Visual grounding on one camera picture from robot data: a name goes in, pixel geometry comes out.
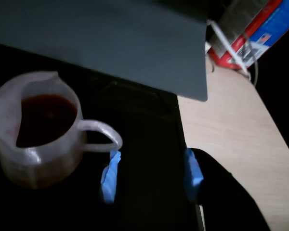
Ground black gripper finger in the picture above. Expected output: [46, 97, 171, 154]
[183, 147, 271, 231]
[99, 148, 123, 205]

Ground translucent plastic kettle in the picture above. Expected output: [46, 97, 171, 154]
[0, 70, 124, 190]

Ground black work mat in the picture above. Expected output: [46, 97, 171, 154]
[0, 41, 207, 231]

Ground red and blue carton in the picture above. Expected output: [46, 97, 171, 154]
[207, 0, 289, 70]

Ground white flat cable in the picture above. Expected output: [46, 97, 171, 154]
[207, 19, 252, 80]

